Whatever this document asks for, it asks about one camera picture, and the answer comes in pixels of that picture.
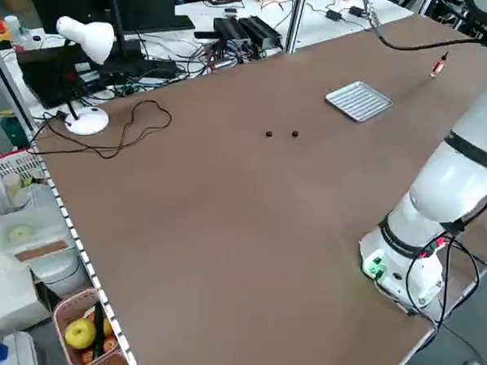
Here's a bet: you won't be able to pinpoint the white slotted basket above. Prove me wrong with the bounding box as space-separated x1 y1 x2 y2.
0 147 50 218

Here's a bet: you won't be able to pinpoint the dark green cucumber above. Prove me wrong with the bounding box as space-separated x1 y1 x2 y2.
90 303 107 358

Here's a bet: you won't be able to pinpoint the white box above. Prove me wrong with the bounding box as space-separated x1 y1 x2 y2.
0 245 57 341

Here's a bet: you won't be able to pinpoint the tangled desk cables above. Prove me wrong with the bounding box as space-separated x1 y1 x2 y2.
104 32 277 105

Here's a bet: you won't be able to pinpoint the clear plastic container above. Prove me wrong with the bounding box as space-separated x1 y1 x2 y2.
0 202 80 265

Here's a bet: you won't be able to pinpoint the black laptop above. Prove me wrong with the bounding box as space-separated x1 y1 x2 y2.
12 39 113 114

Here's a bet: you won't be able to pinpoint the white desk lamp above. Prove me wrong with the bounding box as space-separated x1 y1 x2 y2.
49 15 117 138

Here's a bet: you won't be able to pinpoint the pink plastic basket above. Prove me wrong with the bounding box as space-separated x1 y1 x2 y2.
49 286 136 365

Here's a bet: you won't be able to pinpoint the ribbed metal tray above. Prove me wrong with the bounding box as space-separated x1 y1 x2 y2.
323 78 395 126

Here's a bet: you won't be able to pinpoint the green box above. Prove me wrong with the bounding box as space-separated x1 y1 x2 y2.
0 114 32 150

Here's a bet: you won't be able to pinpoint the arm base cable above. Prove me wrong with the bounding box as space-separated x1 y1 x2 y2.
399 229 487 331

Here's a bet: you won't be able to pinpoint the white plastic container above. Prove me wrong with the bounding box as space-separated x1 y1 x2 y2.
0 330 43 365

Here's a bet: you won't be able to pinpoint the black monitor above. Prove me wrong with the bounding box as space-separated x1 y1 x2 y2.
19 0 197 65

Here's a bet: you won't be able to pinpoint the black power supply box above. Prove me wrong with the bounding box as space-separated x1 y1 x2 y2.
211 16 253 47
237 15 285 51

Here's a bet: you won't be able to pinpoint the yellow apple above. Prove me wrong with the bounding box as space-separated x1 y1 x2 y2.
63 317 98 351

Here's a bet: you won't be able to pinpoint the aluminium frame post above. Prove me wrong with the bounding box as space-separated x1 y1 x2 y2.
283 0 308 56

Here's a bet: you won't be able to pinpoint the aluminium table edge rail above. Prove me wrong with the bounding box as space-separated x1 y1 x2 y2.
16 138 155 365

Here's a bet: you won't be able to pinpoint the black lamp cable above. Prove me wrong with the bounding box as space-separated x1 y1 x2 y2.
28 93 175 163

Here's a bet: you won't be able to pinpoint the clear plastic bottle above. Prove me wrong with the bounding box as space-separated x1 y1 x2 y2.
2 14 25 47

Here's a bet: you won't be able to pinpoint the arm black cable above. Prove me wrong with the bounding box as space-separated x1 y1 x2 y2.
358 0 487 56

